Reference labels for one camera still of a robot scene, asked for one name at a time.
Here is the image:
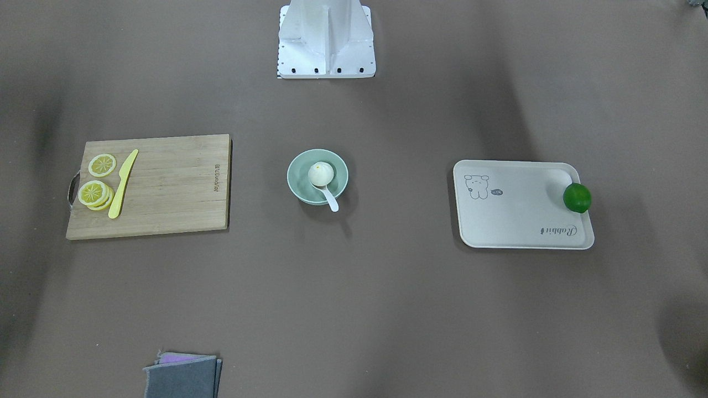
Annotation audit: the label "white ceramic spoon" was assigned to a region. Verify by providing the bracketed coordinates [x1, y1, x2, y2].
[313, 185, 340, 212]

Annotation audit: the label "white steamed bun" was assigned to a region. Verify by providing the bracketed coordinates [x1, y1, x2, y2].
[308, 161, 335, 187]

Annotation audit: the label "mint green bowl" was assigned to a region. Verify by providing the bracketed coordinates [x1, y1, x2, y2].
[287, 149, 349, 206]

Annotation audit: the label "cream rabbit tray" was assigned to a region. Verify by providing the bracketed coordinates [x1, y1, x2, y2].
[452, 160, 595, 250]

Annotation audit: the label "wooden cutting board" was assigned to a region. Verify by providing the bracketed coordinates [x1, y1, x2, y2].
[66, 134, 232, 241]

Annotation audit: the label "green lime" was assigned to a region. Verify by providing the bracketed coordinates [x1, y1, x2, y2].
[563, 183, 592, 214]

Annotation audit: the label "yellow plastic knife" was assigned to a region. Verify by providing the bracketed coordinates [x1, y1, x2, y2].
[108, 149, 139, 219]

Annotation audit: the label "grey folded cloth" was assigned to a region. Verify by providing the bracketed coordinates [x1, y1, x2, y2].
[143, 351, 222, 397]

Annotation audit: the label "single lemon slice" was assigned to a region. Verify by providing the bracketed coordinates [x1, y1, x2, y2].
[88, 153, 117, 178]

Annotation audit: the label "stacked lemon slices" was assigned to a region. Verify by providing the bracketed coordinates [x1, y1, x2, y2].
[78, 180, 114, 211]

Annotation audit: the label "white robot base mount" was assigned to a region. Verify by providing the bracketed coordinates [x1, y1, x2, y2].
[277, 1, 377, 79]

